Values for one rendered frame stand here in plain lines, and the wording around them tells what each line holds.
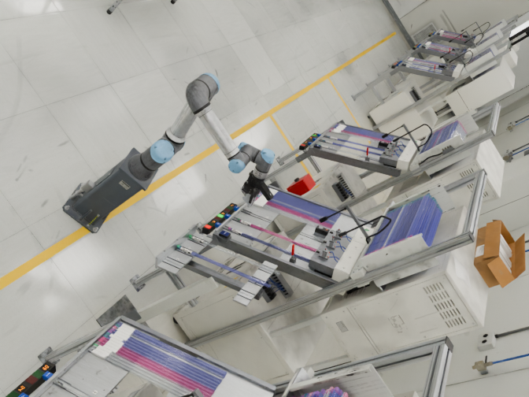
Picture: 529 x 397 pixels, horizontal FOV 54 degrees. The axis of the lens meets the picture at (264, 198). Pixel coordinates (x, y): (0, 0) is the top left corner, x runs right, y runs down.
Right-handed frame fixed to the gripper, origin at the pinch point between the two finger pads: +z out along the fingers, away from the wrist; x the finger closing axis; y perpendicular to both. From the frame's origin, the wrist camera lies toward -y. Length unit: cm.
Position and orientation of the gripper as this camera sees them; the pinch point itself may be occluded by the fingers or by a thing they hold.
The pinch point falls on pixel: (249, 205)
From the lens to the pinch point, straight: 281.6
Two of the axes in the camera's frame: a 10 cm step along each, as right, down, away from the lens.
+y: -8.4, -5.1, 1.9
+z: -3.4, 7.6, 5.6
